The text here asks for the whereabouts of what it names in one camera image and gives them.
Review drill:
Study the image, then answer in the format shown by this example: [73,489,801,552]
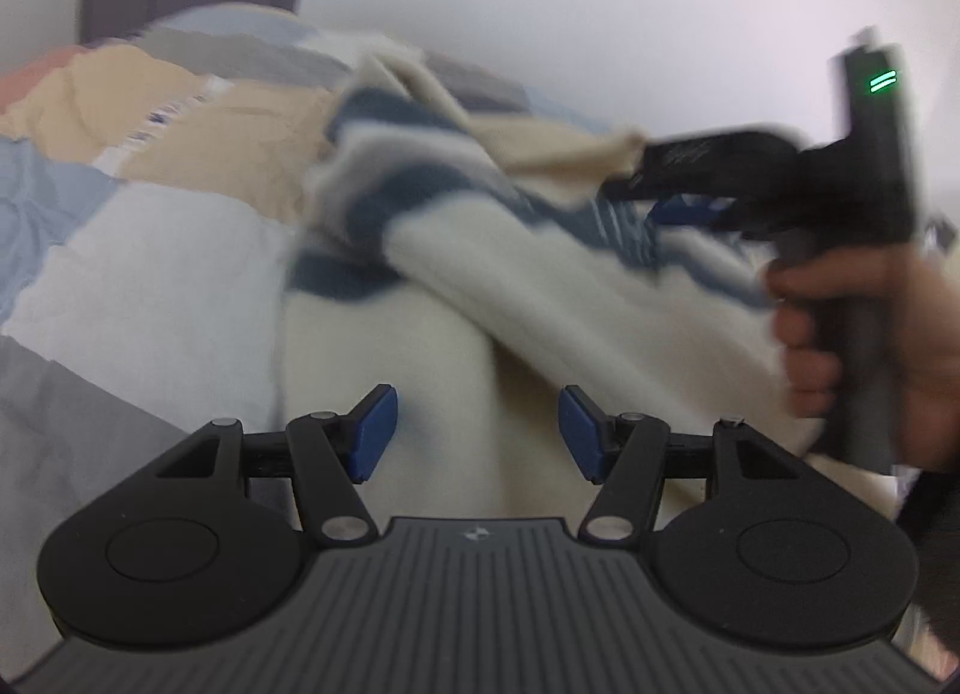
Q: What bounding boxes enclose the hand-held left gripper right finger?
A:
[558,384,809,546]

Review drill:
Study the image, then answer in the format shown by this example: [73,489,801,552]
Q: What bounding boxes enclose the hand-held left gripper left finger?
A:
[150,383,399,546]

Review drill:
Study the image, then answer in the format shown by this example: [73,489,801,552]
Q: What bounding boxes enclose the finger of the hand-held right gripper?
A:
[649,193,797,242]
[602,125,809,206]

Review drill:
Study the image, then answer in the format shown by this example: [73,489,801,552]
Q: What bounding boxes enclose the cream sweater with blue stripes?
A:
[277,47,912,526]

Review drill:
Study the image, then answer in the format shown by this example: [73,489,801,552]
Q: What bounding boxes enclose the person's right hand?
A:
[763,246,960,475]

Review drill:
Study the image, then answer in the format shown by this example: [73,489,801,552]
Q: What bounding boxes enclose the patchwork checked quilt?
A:
[0,4,653,680]

